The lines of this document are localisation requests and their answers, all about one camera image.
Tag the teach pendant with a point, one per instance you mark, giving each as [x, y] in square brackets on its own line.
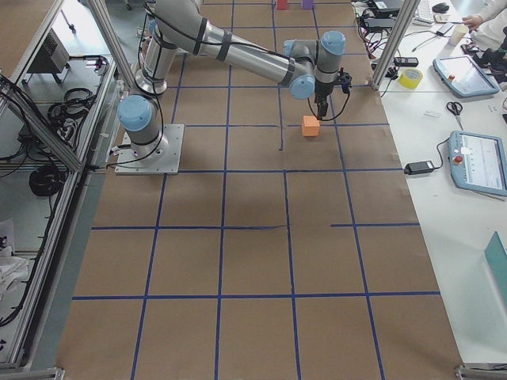
[463, 76]
[477, 162]

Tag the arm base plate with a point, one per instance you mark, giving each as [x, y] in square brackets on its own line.
[153, 159]

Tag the purple foam block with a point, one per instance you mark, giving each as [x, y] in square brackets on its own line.
[307, 4]

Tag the person's hand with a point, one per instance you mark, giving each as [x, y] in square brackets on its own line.
[472, 21]

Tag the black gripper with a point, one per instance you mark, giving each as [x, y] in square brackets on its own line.
[321, 96]

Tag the black handled scissors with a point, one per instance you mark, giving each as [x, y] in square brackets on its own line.
[456, 108]

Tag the orange foam block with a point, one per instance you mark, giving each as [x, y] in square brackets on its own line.
[310, 126]

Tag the far teach pendant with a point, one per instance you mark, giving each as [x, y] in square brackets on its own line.
[463, 76]

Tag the yellow tape roll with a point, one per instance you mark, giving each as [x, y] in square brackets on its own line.
[410, 78]

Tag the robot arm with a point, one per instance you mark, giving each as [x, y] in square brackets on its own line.
[309, 68]

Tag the red foam block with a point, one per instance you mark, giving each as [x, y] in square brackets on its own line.
[282, 4]

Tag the aluminium frame post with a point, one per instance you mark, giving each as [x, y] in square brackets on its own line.
[402, 23]

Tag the teal folder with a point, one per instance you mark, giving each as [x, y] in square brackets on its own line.
[495, 254]

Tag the black power adapter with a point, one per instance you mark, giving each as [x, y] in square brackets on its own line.
[419, 167]

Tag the grey electronics box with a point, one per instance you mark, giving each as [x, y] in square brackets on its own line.
[52, 57]

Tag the near teach pendant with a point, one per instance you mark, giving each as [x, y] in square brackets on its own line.
[477, 162]

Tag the white paper cup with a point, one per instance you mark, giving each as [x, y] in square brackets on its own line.
[457, 35]

